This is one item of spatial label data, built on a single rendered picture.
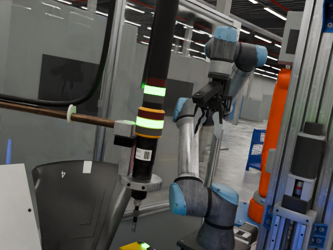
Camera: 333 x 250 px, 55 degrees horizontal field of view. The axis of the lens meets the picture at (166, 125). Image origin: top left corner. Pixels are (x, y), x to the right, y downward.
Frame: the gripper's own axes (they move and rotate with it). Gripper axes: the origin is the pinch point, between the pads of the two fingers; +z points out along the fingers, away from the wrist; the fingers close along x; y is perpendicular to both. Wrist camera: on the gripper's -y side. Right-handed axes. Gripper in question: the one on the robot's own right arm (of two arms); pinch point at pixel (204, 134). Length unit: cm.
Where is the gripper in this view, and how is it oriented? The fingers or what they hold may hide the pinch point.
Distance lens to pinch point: 107.6
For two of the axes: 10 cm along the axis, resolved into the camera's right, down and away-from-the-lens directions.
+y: 6.8, 0.2, 7.3
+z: -1.6, 9.8, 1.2
